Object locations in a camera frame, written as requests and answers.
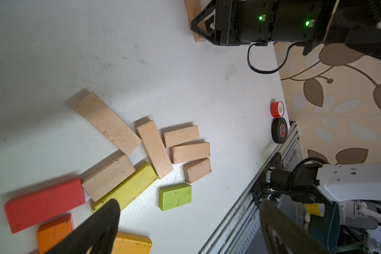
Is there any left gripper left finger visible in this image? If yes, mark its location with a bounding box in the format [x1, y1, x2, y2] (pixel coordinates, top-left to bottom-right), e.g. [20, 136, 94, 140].
[47, 199, 121, 254]

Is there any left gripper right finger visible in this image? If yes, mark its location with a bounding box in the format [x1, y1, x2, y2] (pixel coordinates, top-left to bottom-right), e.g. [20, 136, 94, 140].
[259, 200, 330, 254]

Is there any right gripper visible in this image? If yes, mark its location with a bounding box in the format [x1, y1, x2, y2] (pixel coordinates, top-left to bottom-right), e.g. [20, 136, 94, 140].
[190, 1, 323, 46]

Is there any wood long block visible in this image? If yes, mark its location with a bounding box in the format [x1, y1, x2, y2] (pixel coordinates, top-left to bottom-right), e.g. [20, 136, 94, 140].
[184, 0, 206, 43]
[170, 142, 211, 164]
[74, 92, 142, 155]

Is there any wood long block vertical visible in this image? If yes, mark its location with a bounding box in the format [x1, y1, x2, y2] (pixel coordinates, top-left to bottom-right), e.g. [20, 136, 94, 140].
[135, 120, 173, 179]

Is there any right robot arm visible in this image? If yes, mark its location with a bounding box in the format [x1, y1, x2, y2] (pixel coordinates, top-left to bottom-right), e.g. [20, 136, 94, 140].
[190, 1, 381, 221]

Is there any amber yellow block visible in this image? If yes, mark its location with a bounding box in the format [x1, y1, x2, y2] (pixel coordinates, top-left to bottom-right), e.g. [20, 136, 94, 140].
[111, 232, 152, 254]

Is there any wood block beside red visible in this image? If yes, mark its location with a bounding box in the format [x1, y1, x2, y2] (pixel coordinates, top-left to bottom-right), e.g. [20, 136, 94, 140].
[82, 154, 135, 202]

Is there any yellow-green long block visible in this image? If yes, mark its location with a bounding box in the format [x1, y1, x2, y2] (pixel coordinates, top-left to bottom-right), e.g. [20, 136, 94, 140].
[91, 163, 158, 213]

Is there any light green small block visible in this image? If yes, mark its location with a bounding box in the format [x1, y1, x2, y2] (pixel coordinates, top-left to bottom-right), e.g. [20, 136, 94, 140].
[159, 183, 192, 211]

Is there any red tape roll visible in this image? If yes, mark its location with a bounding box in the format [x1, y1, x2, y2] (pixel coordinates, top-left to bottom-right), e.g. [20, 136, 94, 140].
[271, 101, 285, 118]

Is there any black tape roll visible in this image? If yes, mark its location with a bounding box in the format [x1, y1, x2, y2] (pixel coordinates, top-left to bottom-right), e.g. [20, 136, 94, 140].
[271, 117, 288, 144]

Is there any wood small block lowest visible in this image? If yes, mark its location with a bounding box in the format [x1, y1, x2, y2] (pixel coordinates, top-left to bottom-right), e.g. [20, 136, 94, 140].
[183, 158, 212, 184]

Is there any wood small block upper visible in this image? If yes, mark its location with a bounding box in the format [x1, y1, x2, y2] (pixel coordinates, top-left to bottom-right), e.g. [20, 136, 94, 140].
[162, 126, 200, 148]

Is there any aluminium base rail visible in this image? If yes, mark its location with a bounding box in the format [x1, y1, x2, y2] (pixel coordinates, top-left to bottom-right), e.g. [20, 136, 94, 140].
[199, 122, 302, 254]

